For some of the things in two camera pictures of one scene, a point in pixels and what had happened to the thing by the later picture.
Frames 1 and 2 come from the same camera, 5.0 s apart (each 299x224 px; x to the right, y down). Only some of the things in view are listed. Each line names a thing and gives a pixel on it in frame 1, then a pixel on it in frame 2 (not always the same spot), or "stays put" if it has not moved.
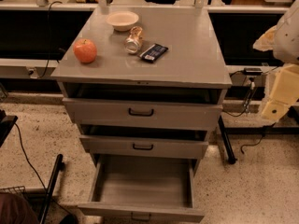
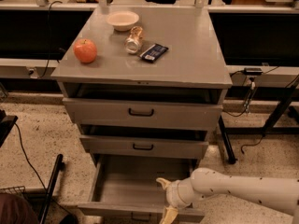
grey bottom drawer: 154,188 stays put
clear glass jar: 134,42 stays put
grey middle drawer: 145,142 stays put
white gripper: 287,41 → 172,194
